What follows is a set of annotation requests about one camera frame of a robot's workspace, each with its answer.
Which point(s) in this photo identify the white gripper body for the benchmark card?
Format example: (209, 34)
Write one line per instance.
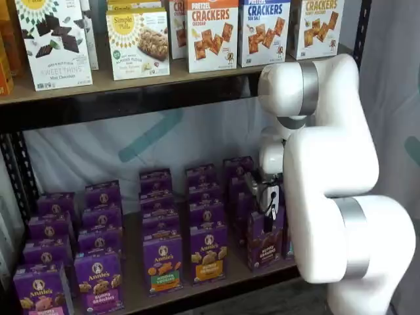
(279, 205)

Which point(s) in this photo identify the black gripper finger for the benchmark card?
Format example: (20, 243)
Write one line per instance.
(269, 223)

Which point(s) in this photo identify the purple box brown patch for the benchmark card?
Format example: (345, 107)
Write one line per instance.
(259, 249)
(238, 165)
(238, 185)
(241, 223)

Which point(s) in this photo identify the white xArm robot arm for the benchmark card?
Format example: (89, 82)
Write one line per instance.
(328, 164)

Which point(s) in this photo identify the purple box teal patch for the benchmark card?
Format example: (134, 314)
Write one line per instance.
(288, 243)

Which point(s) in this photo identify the purple box orange patch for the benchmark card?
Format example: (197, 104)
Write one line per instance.
(206, 215)
(203, 195)
(208, 256)
(201, 174)

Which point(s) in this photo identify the purple box green patch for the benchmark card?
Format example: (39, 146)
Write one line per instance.
(160, 226)
(162, 262)
(157, 203)
(155, 180)

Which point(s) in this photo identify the blue sea salt crackers box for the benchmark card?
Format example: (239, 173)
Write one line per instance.
(262, 39)

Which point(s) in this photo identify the purple box violet patch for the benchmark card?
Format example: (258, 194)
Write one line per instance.
(103, 195)
(98, 241)
(101, 218)
(100, 285)

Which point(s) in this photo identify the yellow honey mustard crackers box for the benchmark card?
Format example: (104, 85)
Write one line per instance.
(318, 33)

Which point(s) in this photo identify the orange cheddar pretzel crackers box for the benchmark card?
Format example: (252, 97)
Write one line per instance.
(177, 33)
(210, 42)

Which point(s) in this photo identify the Simple Mills almond bars box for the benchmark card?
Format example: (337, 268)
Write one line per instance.
(131, 5)
(138, 49)

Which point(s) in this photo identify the purple box pink patch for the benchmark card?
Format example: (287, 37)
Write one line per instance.
(49, 226)
(47, 251)
(42, 295)
(55, 205)

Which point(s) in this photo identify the white snack box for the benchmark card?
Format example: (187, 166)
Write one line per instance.
(92, 39)

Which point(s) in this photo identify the white Sweet Thins box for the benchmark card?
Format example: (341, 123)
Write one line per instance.
(55, 49)

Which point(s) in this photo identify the orange snack box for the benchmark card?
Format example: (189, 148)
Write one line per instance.
(10, 19)
(5, 75)

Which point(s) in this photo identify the brown cardboard tray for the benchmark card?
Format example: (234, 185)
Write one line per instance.
(131, 105)

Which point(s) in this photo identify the grey side curtain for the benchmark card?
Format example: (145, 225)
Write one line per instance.
(393, 65)

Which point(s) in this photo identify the white backdrop sheet teal print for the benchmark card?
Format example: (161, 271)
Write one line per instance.
(98, 147)

